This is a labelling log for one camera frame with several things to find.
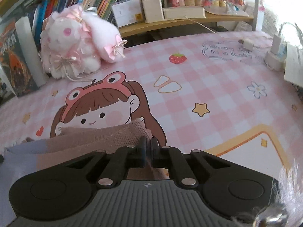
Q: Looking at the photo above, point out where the purple and pink sweater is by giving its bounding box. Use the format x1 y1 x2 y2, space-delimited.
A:
0 118 171 227

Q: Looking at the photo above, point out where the pink checkered desk mat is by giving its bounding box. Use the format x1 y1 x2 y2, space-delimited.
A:
1 32 302 177

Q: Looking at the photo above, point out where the pink white plush bunny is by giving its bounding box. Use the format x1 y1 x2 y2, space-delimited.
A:
40 4 127 82

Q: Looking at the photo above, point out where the white usb adapter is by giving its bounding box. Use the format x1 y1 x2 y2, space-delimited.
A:
238 38 254 51

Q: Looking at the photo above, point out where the white flat box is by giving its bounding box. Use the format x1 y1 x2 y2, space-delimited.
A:
163 6 206 19

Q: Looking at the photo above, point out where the white calendar card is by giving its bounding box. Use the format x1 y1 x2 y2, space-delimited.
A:
111 0 144 28

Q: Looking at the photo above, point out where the white charger plug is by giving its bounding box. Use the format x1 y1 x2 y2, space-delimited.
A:
264 22 302 71

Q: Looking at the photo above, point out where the Harry Potter book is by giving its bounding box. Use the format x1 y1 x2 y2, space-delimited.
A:
1 16 48 97

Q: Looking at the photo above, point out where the stack of books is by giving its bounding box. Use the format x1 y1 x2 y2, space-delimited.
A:
284 44 303 88

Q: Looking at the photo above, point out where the white shelf unit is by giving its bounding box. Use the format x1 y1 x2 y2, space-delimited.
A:
1 0 264 37

